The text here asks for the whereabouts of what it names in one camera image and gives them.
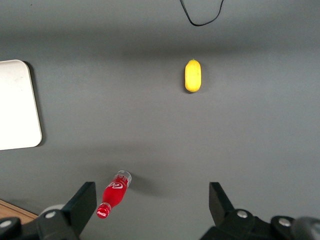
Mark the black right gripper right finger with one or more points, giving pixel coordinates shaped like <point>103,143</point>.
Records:
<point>225,220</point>

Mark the white rectangular tray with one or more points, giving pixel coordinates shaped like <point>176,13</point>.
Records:
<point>17,105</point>

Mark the red cola bottle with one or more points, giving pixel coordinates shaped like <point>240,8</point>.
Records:
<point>115,193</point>

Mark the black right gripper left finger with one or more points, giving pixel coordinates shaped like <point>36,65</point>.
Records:
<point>75,210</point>

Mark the brown wooden board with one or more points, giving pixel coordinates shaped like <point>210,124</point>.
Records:
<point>12,210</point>

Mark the yellow lemon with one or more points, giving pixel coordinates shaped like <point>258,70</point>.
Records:
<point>192,76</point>

